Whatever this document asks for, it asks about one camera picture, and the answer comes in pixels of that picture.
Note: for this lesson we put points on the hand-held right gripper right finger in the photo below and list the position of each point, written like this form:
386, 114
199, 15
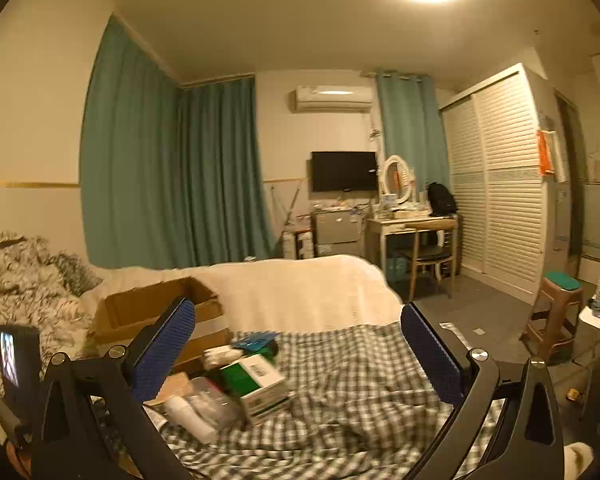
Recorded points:
430, 355

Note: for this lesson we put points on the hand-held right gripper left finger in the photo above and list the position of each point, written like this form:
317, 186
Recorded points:
166, 347

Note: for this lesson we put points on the brown cardboard box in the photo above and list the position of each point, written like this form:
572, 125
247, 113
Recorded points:
125, 310

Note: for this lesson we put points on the white item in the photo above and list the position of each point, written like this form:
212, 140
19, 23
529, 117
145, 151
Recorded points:
257, 385

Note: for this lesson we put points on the white tissue packet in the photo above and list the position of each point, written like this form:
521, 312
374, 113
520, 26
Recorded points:
222, 356

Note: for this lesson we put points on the white plastic bottle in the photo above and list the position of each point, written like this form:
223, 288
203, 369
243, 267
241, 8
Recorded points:
187, 417

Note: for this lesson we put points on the patterned grey duvet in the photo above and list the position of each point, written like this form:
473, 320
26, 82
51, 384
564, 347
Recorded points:
30, 285

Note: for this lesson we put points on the blue packet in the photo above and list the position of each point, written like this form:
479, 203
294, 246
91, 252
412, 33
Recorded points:
254, 344

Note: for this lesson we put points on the checked blanket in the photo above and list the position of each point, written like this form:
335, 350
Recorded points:
350, 395

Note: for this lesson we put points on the black seat chair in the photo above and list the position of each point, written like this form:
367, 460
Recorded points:
425, 255

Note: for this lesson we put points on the wooden dressing desk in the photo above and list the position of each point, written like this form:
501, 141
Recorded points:
410, 222

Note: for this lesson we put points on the white blanket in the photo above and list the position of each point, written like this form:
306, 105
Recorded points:
300, 290

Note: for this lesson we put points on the brown stool teal cushion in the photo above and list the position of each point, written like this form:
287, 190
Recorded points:
560, 285

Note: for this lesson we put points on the small grey fridge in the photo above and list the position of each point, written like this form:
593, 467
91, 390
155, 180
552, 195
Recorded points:
337, 230

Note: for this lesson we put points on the black backpack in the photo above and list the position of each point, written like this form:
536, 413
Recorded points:
441, 199

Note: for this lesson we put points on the white storage boxes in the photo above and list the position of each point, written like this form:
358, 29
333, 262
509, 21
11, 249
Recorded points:
300, 245

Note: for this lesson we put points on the wide teal curtain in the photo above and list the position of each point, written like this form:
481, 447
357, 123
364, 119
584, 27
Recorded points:
170, 170

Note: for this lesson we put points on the round white mirror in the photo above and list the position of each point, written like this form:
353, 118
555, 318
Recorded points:
387, 180

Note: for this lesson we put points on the white cloth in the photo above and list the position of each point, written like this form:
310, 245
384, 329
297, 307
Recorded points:
579, 460

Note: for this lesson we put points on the white louvred wardrobe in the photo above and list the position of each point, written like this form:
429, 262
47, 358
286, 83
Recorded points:
500, 185

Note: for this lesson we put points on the mop stick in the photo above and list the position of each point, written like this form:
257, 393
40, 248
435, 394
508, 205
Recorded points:
291, 210

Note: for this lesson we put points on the narrow teal curtain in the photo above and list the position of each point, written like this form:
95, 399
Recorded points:
410, 125

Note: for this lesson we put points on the orange paper sign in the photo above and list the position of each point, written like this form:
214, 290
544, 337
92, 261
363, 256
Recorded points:
545, 152

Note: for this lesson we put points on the white air conditioner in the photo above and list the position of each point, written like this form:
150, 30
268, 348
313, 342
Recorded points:
332, 100

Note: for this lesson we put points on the black wall television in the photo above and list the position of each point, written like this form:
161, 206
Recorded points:
343, 171

